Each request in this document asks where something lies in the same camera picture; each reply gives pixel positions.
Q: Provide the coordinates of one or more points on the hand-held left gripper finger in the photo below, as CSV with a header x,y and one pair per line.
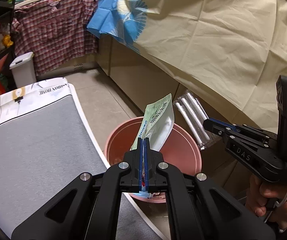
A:
x,y
146,165
141,165

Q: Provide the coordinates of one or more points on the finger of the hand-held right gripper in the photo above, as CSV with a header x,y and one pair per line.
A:
x,y
256,131
213,127

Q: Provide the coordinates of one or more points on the clear plastic wrapper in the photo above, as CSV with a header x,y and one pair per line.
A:
x,y
191,115

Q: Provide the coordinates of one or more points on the pink plastic bin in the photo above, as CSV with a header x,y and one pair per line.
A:
x,y
183,150

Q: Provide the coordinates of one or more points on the green white pouch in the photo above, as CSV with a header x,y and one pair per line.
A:
x,y
158,125

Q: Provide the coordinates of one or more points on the person's right hand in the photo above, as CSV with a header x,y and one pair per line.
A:
x,y
253,192

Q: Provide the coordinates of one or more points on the beige cloth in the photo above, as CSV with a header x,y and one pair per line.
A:
x,y
221,42

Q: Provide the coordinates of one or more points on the grey table mat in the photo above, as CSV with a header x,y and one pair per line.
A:
x,y
33,142

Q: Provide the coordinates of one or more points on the white printed table cloth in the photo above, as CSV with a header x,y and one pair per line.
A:
x,y
46,90

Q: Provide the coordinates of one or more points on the white pedal bin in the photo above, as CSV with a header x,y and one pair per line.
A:
x,y
23,70

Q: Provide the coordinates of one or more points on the blue printed cloth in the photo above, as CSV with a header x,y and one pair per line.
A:
x,y
113,12

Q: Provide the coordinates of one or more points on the plaid shirt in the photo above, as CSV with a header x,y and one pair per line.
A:
x,y
56,30

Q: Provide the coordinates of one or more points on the yellow toy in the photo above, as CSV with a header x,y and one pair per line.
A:
x,y
7,40

